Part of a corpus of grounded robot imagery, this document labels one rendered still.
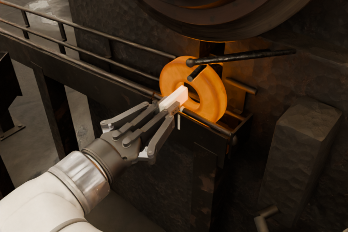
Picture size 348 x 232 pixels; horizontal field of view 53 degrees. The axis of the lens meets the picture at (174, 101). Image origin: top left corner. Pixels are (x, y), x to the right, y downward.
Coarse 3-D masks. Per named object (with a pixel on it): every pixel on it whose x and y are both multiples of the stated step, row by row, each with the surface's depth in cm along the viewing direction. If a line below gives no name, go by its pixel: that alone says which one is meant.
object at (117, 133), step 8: (152, 104) 66; (144, 112) 64; (152, 112) 65; (136, 120) 63; (144, 120) 64; (120, 128) 61; (128, 128) 61; (136, 128) 63; (112, 136) 59; (120, 136) 60
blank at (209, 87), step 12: (180, 60) 68; (168, 72) 71; (180, 72) 69; (204, 72) 66; (168, 84) 73; (180, 84) 73; (192, 84) 68; (204, 84) 66; (216, 84) 66; (204, 96) 68; (216, 96) 66; (192, 108) 73; (204, 108) 69; (216, 108) 67; (216, 120) 69
